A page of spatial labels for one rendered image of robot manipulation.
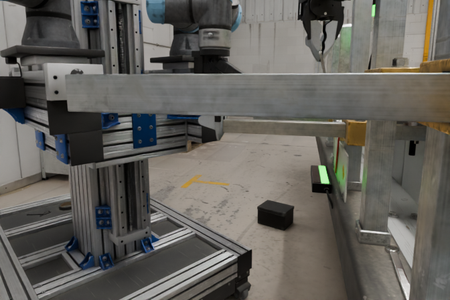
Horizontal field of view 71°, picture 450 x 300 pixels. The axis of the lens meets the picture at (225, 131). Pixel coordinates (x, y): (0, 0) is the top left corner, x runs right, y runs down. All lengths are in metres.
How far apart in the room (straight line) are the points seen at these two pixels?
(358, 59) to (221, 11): 0.32
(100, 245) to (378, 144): 1.13
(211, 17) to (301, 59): 7.98
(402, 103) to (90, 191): 1.19
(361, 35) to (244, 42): 8.22
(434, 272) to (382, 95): 0.15
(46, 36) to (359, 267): 0.91
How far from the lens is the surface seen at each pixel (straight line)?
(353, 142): 0.70
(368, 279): 0.49
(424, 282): 0.32
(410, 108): 0.23
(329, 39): 0.78
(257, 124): 0.73
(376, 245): 0.58
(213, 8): 0.74
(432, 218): 0.30
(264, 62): 8.79
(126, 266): 1.45
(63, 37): 1.02
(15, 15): 3.38
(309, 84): 0.22
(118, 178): 1.24
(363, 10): 0.78
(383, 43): 0.52
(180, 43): 1.25
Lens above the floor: 0.96
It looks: 9 degrees down
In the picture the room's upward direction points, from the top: straight up
